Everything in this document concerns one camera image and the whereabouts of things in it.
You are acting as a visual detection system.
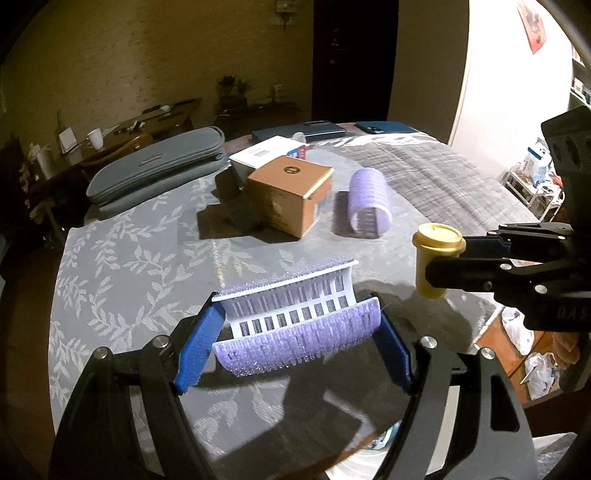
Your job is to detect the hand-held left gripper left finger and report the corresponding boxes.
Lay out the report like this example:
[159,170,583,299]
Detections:
[48,304,227,480]

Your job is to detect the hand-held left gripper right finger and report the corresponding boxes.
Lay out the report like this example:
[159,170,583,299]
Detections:
[372,316,539,480]

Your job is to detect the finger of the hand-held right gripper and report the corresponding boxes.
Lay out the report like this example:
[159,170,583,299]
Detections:
[462,223,575,260]
[427,256,556,297]

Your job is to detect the small yellow lidded cup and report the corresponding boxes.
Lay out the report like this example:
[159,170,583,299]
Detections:
[412,223,467,300]

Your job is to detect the purple hair roller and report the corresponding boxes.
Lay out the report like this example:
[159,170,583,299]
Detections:
[211,256,382,378]
[347,168,393,238]

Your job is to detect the person's right hand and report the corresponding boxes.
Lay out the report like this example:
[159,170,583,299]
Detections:
[554,330,583,367]

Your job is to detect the white plastic bag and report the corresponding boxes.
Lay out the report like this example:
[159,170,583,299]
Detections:
[524,353,562,400]
[501,307,536,356]

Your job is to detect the white storage rack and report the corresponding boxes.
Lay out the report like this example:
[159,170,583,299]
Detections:
[505,138,566,219]

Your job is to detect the grey leaf-print placemat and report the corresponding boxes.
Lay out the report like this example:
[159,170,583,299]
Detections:
[48,152,504,457]

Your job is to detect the grey woven placemat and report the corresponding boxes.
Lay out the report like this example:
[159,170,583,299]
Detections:
[332,134,539,232]

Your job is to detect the blue smartphone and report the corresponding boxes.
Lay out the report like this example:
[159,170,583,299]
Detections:
[355,121,419,136]

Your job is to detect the brown cardboard box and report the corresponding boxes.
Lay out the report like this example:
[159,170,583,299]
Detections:
[247,155,335,238]

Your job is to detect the grey zip pouch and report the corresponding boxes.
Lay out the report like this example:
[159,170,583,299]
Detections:
[87,126,227,220]

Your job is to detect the white box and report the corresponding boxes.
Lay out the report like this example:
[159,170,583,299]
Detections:
[229,135,309,188]

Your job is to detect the dark blue foldable phone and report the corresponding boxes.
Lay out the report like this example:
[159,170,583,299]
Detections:
[252,121,346,144]

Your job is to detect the wooden desk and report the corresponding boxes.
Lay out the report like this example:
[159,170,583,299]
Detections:
[60,98,204,172]

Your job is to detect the dark wooden side table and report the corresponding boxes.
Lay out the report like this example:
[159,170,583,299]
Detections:
[215,104,303,134]

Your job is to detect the white cylinder container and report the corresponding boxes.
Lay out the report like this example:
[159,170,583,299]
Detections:
[36,147,55,179]

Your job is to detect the dark door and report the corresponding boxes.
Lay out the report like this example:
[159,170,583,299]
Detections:
[311,0,399,125]

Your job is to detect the red wall decoration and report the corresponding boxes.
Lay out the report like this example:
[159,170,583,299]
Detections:
[517,0,550,54]

